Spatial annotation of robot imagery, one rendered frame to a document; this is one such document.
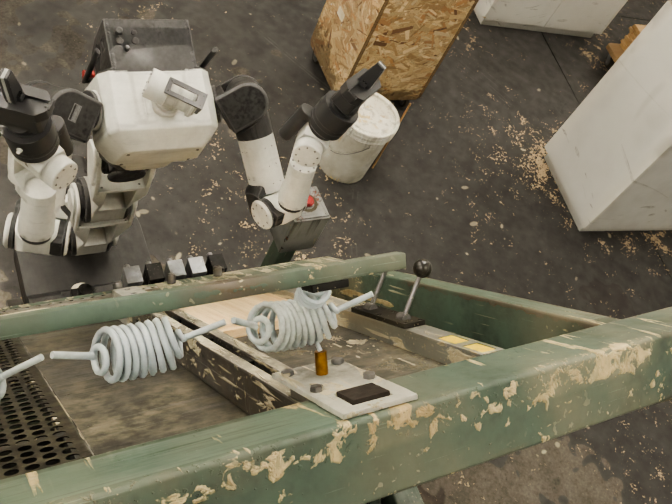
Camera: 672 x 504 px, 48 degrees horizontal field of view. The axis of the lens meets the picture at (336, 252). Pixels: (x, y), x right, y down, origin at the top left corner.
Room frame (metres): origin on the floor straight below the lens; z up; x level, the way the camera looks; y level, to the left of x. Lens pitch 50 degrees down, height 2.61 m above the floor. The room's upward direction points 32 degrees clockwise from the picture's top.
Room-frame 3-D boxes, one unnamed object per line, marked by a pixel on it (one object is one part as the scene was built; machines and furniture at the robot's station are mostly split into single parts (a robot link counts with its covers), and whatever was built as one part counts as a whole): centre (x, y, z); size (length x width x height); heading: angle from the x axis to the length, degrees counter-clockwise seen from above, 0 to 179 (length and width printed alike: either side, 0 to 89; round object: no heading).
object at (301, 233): (1.49, 0.15, 0.84); 0.12 x 0.12 x 0.18; 48
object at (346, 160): (2.65, 0.20, 0.24); 0.32 x 0.30 x 0.47; 130
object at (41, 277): (1.40, 0.79, 0.19); 0.64 x 0.52 x 0.33; 48
